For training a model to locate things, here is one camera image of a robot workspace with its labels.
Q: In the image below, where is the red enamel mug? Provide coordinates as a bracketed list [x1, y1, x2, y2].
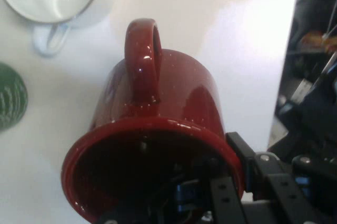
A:
[61, 18, 247, 224]

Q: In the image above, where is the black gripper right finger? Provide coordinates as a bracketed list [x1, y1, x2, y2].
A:
[225, 131, 337, 224]

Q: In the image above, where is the dark green enamel mug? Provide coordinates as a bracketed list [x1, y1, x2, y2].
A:
[0, 62, 29, 133]

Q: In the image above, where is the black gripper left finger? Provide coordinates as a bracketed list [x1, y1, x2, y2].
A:
[172, 154, 247, 224]

